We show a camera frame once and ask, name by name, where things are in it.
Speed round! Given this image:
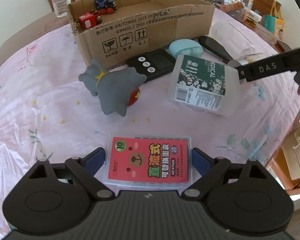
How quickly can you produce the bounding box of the blue toy train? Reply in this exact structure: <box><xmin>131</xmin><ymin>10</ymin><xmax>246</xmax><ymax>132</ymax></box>
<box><xmin>94</xmin><ymin>0</ymin><xmax>117</xmax><ymax>15</ymax></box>

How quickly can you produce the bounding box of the red toy train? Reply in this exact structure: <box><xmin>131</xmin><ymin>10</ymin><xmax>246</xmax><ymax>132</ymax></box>
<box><xmin>78</xmin><ymin>11</ymin><xmax>102</xmax><ymax>30</ymax></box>

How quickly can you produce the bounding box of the white medical plastic bottle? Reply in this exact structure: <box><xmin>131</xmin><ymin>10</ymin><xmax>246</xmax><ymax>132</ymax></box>
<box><xmin>170</xmin><ymin>55</ymin><xmax>242</xmax><ymax>117</ymax></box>

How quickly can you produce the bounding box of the red pen refill box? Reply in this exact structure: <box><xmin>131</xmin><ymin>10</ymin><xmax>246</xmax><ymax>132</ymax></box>
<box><xmin>103</xmin><ymin>134</ymin><xmax>193</xmax><ymax>190</ymax></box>

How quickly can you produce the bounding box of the brown cardboard box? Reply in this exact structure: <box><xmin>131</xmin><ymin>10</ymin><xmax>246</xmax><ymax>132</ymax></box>
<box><xmin>67</xmin><ymin>0</ymin><xmax>215</xmax><ymax>68</ymax></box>

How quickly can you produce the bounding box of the light blue round case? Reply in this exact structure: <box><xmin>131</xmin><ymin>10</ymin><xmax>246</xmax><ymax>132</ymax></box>
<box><xmin>168</xmin><ymin>39</ymin><xmax>203</xmax><ymax>58</ymax></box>

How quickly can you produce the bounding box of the grey toy animal figure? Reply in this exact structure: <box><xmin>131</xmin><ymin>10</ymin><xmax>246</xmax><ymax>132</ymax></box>
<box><xmin>78</xmin><ymin>59</ymin><xmax>147</xmax><ymax>117</ymax></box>

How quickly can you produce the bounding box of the pink floral tablecloth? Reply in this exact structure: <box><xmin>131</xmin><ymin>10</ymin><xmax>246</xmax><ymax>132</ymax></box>
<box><xmin>0</xmin><ymin>25</ymin><xmax>300</xmax><ymax>239</ymax></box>

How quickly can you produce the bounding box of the black spoon-shaped tool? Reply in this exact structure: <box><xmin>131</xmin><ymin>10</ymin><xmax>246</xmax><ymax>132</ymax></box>
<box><xmin>198</xmin><ymin>36</ymin><xmax>233</xmax><ymax>64</ymax></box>

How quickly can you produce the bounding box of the black digital timer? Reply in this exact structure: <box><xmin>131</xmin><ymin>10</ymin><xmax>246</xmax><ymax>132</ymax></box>
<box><xmin>127</xmin><ymin>49</ymin><xmax>176</xmax><ymax>82</ymax></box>

